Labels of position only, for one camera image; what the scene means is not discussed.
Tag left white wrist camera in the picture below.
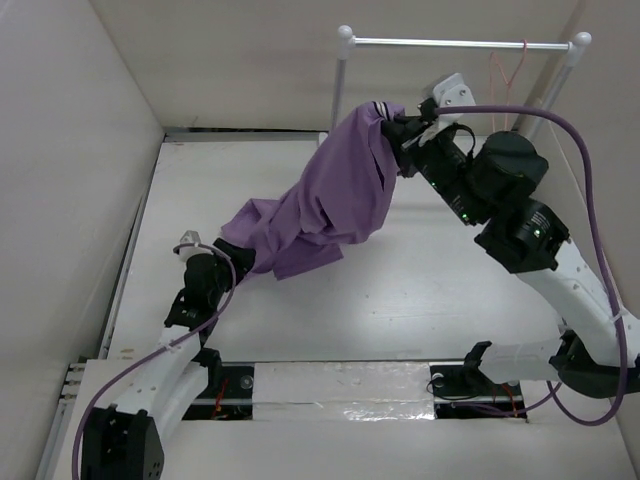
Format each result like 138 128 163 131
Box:
173 230 211 263

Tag purple trousers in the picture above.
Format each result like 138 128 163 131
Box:
221 101 405 280

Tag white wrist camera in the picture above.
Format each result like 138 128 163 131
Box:
427 73 476 108
173 230 211 263

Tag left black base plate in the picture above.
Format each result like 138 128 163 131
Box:
183 363 255 421

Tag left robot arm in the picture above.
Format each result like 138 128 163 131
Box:
71 231 256 479

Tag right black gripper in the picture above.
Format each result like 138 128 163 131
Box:
378 113 483 226

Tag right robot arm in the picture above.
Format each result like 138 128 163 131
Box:
381 115 639 399

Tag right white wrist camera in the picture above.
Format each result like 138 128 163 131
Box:
427 73 476 108

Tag white clothes rack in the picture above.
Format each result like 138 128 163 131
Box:
330 25 592 139

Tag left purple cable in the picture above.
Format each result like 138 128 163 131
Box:
71 242 238 480

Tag pink wire hanger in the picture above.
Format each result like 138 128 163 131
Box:
488 39 529 106

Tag aluminium frame rail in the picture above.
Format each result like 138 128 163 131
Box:
34 146 161 479

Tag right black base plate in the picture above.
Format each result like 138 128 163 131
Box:
426 363 527 420

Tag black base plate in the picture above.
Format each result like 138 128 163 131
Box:
426 363 527 420
183 363 255 421

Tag purple cable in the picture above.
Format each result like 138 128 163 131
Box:
434 103 631 427
71 242 238 480

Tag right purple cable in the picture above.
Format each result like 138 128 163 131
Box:
434 103 631 427

